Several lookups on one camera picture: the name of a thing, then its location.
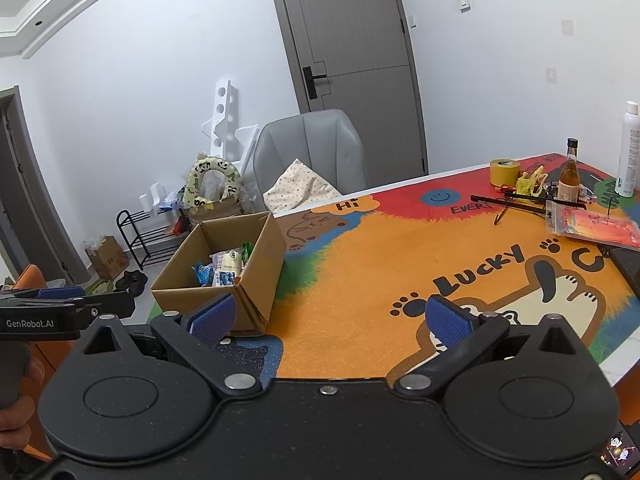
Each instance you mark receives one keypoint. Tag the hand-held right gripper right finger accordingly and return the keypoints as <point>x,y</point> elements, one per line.
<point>450,322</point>

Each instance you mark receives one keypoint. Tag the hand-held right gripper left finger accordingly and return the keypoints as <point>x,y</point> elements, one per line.
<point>215,320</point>

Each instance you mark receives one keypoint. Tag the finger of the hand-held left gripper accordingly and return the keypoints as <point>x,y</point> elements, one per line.
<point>60,293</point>
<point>115,305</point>

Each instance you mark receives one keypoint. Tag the blue snack packet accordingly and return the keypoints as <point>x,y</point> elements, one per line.
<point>204,274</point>
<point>225,280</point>

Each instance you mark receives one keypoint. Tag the white snack packet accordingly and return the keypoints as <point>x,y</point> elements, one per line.
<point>227,262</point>

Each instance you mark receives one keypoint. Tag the green snack packet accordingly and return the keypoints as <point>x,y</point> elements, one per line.
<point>246,251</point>

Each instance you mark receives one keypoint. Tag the person's left hand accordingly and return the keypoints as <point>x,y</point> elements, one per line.
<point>15,425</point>

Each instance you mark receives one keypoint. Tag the black shoe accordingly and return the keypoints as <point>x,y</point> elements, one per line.
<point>136,279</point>
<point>120,284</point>

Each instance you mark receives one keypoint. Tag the green plush bag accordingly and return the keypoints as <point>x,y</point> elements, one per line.
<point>100,287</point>

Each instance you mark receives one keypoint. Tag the small brown cardboard box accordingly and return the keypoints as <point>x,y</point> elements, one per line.
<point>107,257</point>

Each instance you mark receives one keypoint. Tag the black shoe rack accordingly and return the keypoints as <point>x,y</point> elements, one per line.
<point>145,237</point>

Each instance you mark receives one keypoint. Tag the colourful cartoon table mat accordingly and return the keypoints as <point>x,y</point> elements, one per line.
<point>360,320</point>

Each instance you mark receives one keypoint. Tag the printed cardboard box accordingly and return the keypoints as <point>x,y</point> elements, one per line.
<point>215,212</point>

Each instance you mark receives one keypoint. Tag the pile of plastic bags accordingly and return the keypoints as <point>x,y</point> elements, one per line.
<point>172,202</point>

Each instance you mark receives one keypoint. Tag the black stick tool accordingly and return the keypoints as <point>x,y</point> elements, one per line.
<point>492,201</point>

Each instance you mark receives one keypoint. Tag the polka-dot cushion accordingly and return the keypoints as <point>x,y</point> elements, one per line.
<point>300,187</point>

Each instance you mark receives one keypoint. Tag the yellow tape roll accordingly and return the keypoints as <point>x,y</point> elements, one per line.
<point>505,175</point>

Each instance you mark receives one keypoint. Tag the yellow clip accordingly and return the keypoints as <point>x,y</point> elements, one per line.
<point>530,185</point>

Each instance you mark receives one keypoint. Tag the brown glass bottle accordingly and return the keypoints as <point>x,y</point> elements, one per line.
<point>568,182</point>

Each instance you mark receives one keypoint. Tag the black phone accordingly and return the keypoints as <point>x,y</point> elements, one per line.
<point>627,270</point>

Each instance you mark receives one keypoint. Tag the grey chair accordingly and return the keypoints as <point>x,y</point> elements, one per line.
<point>310,140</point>

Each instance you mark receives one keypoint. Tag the white plastic rack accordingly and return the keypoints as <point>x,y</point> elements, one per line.
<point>222,110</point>

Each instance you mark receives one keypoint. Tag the phone with lit screen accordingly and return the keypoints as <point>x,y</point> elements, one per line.
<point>620,447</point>

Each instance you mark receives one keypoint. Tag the white spray bottle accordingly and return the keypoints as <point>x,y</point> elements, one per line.
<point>629,160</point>

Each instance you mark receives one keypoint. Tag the grey door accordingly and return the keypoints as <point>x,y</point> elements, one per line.
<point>345,35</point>

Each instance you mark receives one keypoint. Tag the dark door frame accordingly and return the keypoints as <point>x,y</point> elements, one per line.
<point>30,210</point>

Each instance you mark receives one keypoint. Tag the white wall socket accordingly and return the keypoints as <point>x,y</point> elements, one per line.
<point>551,74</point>

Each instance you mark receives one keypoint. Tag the white wall cover plate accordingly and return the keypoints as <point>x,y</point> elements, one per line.
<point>566,27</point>

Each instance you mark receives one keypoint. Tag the white light switch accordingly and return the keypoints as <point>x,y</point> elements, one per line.
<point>464,0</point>

